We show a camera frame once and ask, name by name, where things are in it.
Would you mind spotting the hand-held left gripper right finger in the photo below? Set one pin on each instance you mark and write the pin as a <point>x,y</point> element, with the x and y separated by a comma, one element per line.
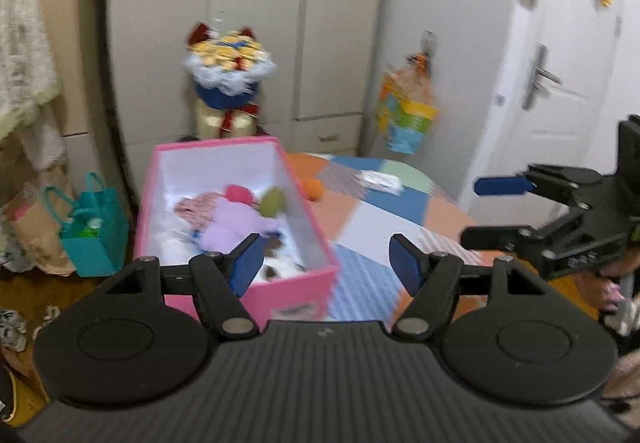
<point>405,264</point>

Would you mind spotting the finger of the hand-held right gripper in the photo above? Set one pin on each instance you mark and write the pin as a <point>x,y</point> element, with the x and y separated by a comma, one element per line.
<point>490,238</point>
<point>500,185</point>

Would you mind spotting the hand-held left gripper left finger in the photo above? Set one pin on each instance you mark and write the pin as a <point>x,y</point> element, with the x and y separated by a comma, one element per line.
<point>247,264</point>

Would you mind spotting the white plush toy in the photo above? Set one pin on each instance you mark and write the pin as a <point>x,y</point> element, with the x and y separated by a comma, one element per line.
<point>282,269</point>

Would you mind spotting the purple plush toy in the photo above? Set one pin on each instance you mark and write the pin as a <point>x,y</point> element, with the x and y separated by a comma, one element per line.
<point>230,224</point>

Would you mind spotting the pink storage box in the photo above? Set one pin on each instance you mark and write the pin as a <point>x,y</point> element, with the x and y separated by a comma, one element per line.
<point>300,294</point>

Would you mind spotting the green oval plush toy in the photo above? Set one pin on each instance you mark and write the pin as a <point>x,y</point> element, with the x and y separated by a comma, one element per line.
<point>272,203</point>

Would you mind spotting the pink floral cloth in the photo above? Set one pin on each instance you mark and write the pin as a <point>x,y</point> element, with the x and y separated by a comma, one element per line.
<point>200,209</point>

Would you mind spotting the patchwork blanket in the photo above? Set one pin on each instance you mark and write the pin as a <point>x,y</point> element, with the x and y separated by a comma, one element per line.
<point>400,218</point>

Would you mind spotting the white door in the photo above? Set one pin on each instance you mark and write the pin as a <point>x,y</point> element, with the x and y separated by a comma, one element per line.
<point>565,133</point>

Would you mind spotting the white tissue pack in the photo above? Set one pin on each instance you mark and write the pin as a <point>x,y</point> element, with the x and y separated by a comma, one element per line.
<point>382,181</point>

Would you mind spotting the orange plush ball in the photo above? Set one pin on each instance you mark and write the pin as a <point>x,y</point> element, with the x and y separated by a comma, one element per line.
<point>312,189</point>

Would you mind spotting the colourful paper bag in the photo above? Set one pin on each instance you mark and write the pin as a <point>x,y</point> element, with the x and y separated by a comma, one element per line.
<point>407,123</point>

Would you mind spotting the cream box with red ribbon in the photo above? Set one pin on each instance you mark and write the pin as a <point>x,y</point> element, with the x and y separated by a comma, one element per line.
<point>210,123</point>

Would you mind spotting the teal gift bag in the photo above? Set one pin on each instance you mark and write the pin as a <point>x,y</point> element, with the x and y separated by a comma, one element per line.
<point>95,243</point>

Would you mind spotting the blue wrapped flower bouquet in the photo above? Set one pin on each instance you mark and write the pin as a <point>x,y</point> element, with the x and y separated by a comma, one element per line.
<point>225,73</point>

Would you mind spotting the white sneaker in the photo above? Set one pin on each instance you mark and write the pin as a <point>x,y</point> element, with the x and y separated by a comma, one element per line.
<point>12,329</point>
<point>47,315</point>

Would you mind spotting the brown paper bag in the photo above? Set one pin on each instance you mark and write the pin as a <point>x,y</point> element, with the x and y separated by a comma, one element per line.
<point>32,228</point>

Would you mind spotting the beige wardrobe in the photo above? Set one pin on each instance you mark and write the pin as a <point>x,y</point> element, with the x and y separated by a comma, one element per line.
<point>260,23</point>

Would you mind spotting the cream knitted cardigan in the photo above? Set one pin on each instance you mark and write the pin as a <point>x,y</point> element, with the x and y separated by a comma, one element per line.
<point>20,48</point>

